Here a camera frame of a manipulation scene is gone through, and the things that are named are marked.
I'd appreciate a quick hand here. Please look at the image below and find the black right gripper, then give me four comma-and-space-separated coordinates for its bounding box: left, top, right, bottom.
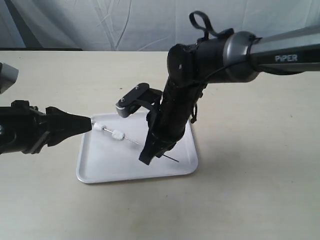
139, 78, 207, 166

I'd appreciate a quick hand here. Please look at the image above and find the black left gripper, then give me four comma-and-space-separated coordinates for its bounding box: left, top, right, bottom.
0, 100, 92, 155

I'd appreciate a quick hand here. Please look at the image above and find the thin metal skewer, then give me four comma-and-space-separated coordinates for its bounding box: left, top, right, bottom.
103, 128, 181, 163

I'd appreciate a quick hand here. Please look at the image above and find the white foam bead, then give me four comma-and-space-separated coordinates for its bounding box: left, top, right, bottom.
92, 122, 107, 132
111, 129, 126, 141

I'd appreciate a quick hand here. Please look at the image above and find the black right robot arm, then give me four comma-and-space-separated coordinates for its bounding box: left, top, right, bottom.
139, 10, 320, 165

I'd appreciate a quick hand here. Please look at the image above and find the white plastic tray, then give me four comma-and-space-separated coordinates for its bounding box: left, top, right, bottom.
76, 111, 199, 184

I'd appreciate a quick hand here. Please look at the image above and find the grey fabric backdrop curtain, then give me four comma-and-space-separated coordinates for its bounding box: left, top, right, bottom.
0, 0, 320, 51

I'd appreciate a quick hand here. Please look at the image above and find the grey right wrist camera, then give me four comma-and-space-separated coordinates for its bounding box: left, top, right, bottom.
115, 82, 163, 118

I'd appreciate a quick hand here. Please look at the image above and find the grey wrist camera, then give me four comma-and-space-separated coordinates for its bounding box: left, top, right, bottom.
115, 82, 163, 118
0, 62, 19, 94

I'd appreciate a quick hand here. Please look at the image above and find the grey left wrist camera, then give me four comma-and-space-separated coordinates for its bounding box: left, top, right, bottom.
0, 62, 19, 94

